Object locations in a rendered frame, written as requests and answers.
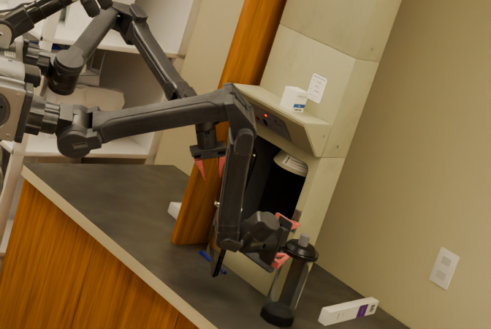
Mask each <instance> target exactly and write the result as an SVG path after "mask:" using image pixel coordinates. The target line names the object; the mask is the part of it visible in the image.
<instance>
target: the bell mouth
mask: <svg viewBox="0 0 491 329"><path fill-rule="evenodd" d="M274 161H275V163H276V164H277V165H279V166H280V167H282V168H283V169H285V170H288V171H289V172H291V173H294V174H296V175H300V176H303V177H306V176H307V174H308V166H307V164H306V163H304V162H302V161H301V160H299V159H298V158H296V157H294V156H292V155H291V154H289V153H287V152H285V151H284V150H282V149H281V151H280V152H279V153H278V154H277V155H276V156H275V157H274Z"/></svg>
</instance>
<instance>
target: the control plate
mask: <svg viewBox="0 0 491 329"><path fill-rule="evenodd" d="M249 103H250V102H249ZM250 104H251V107H252V108H253V110H254V118H255V121H257V122H258V123H260V124H261V125H263V126H265V127H267V128H268V129H271V130H272V131H274V132H275V133H277V134H279V135H280V136H282V137H285V138H286V139H287V140H289V141H292V140H291V138H290V136H289V133H288V130H287V128H286V125H285V123H284V121H282V120H281V119H279V118H277V117H275V116H273V115H272V114H270V113H268V112H267V111H265V110H263V109H261V108H260V107H257V106H256V105H254V104H252V103H250ZM265 114H266V115H267V117H266V116H265ZM257 116H258V117H259V119H260V120H259V121H258V120H257V119H256V117H257ZM262 119H264V120H265V121H266V122H267V125H268V126H267V125H265V124H264V121H263V120H262ZM274 120H276V121H277V122H275V121H274ZM270 125H272V127H270ZM275 128H278V130H275ZM281 131H283V133H281Z"/></svg>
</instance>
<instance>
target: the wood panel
mask: <svg viewBox="0 0 491 329"><path fill-rule="evenodd" d="M286 1H287V0H245V1H244V3H243V8H242V10H241V13H240V17H239V20H238V22H237V27H236V29H235V33H234V36H233V39H232V43H231V45H230V49H229V52H228V55H227V59H226V62H225V65H224V69H223V72H222V74H221V79H220V81H219V84H218V88H217V89H220V88H223V85H222V84H223V83H233V84H234V83H237V84H245V85H252V86H259V85H260V83H261V80H262V76H263V73H264V69H265V67H266V64H267V60H268V58H269V55H270V51H271V48H272V46H273V42H274V39H275V35H276V32H277V30H278V26H279V24H280V21H281V17H282V14H283V10H284V7H285V5H286ZM215 127H216V137H217V141H222V140H223V141H224V142H225V144H226V146H227V143H228V131H229V128H230V126H229V122H228V121H225V122H221V123H219V124H216V125H215ZM224 164H225V162H224ZM202 165H203V169H204V173H205V181H204V179H203V177H202V173H201V172H200V170H199V168H198V167H197V165H196V163H195V162H194V166H193V168H192V171H191V175H190V178H189V182H188V185H187V187H186V192H185V194H184V197H183V202H182V204H181V207H180V211H179V214H178V217H177V220H176V223H175V227H174V230H173V233H172V237H171V239H170V241H172V242H173V243H174V244H175V245H181V244H192V243H209V237H208V233H209V231H210V227H211V224H212V221H213V217H214V215H215V212H216V209H217V207H215V206H214V203H213V198H214V197H217V198H218V199H220V194H221V185H222V178H223V174H224V166H223V167H222V171H221V178H219V174H218V163H217V157H216V158H212V159H202Z"/></svg>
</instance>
